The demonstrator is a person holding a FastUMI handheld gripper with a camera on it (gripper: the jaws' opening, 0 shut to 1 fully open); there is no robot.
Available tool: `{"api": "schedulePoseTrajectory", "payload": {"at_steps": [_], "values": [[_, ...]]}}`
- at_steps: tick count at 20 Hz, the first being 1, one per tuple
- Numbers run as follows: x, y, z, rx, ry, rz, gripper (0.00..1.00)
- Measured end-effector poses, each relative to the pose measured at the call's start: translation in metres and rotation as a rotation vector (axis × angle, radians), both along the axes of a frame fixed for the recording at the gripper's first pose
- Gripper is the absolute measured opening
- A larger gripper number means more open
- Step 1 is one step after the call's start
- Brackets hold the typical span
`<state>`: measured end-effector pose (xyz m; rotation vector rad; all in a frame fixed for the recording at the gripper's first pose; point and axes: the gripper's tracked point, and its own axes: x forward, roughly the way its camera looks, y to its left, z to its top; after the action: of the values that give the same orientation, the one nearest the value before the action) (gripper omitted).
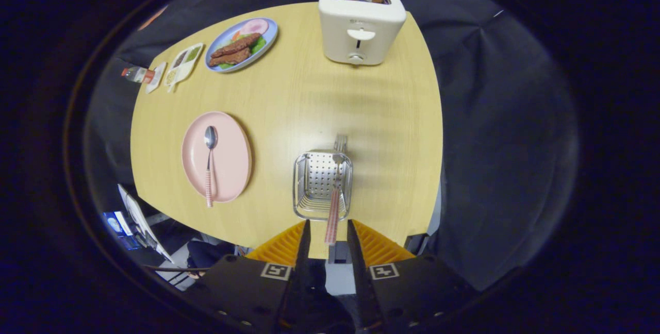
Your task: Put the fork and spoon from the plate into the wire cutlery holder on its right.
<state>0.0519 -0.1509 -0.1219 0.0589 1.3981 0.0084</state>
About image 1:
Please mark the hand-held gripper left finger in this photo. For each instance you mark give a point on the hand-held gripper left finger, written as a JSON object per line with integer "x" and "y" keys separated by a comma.
{"x": 305, "y": 251}

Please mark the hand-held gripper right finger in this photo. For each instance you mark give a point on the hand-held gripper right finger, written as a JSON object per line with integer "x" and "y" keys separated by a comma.
{"x": 353, "y": 251}

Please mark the perforated metal basket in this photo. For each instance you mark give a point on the perforated metal basket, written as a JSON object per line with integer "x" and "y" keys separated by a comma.
{"x": 314, "y": 179}

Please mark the person's dark trouser leg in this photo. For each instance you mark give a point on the person's dark trouser leg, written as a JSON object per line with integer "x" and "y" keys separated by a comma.
{"x": 206, "y": 254}

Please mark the pink round plate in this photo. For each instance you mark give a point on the pink round plate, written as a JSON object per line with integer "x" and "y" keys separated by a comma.
{"x": 232, "y": 159}

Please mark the white tilted board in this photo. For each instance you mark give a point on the white tilted board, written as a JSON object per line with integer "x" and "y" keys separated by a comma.
{"x": 139, "y": 218}

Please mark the black backdrop cloth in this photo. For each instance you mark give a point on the black backdrop cloth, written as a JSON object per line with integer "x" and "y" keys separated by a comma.
{"x": 505, "y": 143}

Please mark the lit computer screen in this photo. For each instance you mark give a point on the lit computer screen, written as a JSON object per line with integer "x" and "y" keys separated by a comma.
{"x": 116, "y": 223}

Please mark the brown meat strip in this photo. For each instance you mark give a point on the brown meat strip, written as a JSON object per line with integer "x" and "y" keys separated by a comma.
{"x": 229, "y": 57}
{"x": 234, "y": 45}

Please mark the green lettuce leaf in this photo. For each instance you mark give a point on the green lettuce leaf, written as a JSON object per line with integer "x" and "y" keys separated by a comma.
{"x": 258, "y": 45}

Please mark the blue food plate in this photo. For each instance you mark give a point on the blue food plate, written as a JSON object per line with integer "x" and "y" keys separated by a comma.
{"x": 270, "y": 35}

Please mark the white divided condiment dish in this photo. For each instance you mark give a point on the white divided condiment dish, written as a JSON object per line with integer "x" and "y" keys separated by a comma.
{"x": 181, "y": 69}

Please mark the white toaster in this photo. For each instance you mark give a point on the white toaster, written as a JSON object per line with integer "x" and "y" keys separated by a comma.
{"x": 335, "y": 30}

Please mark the small white square coaster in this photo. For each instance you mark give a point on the small white square coaster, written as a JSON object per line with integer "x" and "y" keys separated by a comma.
{"x": 158, "y": 79}

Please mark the pink ham slice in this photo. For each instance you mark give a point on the pink ham slice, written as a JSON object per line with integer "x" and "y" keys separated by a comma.
{"x": 255, "y": 27}

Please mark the clear water bottle red cap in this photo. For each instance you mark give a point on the clear water bottle red cap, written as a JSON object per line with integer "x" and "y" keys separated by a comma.
{"x": 136, "y": 74}

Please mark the dark metal bracket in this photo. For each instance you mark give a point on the dark metal bracket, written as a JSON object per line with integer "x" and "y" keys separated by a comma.
{"x": 416, "y": 244}
{"x": 339, "y": 252}

